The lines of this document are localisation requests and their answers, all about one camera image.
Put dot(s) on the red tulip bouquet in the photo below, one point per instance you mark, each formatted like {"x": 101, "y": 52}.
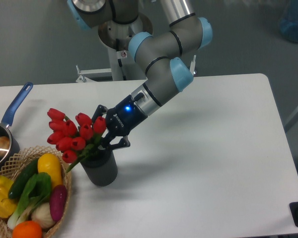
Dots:
{"x": 76, "y": 142}

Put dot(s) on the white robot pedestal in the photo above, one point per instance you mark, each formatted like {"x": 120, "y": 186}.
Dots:
{"x": 116, "y": 64}

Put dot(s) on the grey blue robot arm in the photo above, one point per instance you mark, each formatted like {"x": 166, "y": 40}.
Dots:
{"x": 158, "y": 57}

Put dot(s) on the green bok choy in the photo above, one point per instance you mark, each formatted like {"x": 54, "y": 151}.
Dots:
{"x": 37, "y": 190}

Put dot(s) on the yellow squash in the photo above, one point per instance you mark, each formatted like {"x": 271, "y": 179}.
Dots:
{"x": 50, "y": 164}

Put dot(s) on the white metal base frame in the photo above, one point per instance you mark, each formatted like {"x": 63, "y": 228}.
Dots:
{"x": 85, "y": 76}

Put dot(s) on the blue handled saucepan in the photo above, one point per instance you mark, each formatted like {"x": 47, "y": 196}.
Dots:
{"x": 8, "y": 118}

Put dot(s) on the green cucumber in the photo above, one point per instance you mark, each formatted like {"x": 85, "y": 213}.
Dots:
{"x": 20, "y": 182}

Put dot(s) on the orange fruit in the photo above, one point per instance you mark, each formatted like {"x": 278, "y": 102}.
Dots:
{"x": 28, "y": 229}

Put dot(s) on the purple eggplant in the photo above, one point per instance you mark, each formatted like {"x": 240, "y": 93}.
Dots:
{"x": 57, "y": 202}

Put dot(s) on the beige garlic bulb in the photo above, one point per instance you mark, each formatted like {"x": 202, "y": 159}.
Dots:
{"x": 42, "y": 216}

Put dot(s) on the blue translucent container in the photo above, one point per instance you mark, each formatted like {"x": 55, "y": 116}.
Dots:
{"x": 288, "y": 24}

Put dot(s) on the yellow bell pepper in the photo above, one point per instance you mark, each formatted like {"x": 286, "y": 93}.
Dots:
{"x": 7, "y": 205}

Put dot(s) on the dark grey ribbed vase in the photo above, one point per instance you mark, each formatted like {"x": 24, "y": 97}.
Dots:
{"x": 101, "y": 170}

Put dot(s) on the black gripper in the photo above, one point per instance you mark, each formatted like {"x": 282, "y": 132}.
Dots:
{"x": 120, "y": 120}

